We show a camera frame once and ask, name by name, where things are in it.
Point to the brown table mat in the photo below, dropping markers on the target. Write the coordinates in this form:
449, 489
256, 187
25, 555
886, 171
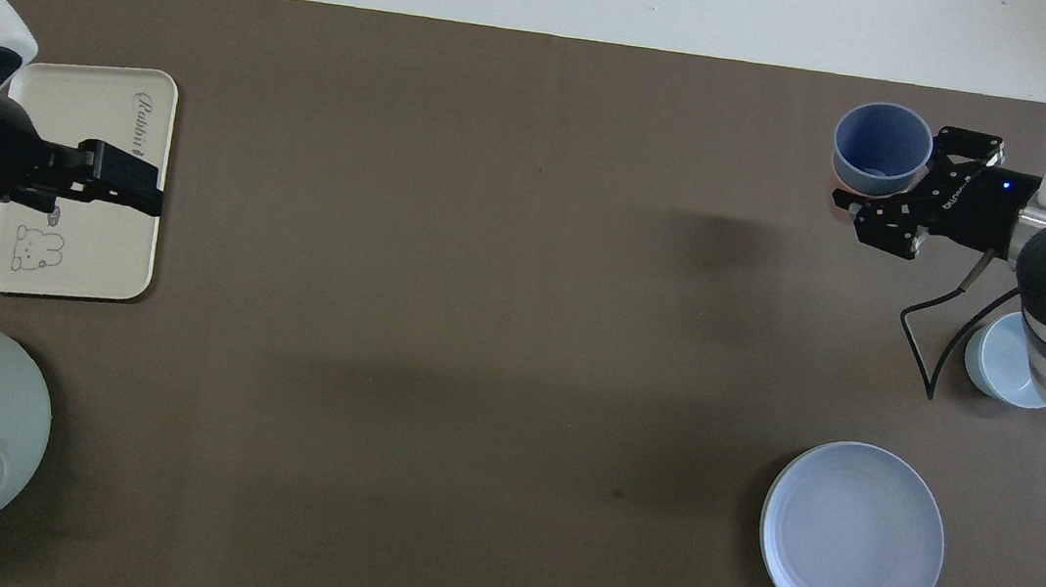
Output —
480, 328

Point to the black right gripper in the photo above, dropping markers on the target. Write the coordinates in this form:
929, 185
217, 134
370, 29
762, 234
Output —
976, 207

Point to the light blue bowl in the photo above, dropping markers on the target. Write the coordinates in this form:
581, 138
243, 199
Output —
998, 362

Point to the cream rabbit print tray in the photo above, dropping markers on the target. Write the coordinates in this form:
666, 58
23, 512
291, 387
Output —
94, 255

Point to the pink plastic cup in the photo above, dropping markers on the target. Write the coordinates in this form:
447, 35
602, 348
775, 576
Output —
839, 197

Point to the blue plastic cup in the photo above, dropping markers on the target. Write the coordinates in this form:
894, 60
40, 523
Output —
880, 142

